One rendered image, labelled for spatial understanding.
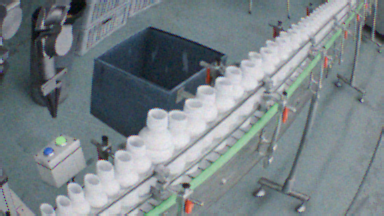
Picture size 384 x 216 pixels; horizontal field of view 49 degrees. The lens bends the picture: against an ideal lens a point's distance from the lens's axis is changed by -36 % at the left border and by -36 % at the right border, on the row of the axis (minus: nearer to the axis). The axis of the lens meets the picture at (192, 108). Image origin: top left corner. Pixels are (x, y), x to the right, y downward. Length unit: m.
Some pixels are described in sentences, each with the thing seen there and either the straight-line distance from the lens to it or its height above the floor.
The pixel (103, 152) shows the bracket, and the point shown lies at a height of 1.08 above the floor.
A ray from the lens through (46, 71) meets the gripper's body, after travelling 1.12.
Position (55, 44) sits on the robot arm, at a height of 1.38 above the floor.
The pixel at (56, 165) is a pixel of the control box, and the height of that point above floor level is 1.11.
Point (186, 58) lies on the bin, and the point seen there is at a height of 0.87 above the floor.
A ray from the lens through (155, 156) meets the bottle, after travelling 1.19.
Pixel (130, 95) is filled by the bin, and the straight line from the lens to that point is 1.79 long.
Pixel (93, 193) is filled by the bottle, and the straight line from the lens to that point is 1.04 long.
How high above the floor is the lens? 1.86
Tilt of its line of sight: 34 degrees down
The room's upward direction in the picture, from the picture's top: 9 degrees clockwise
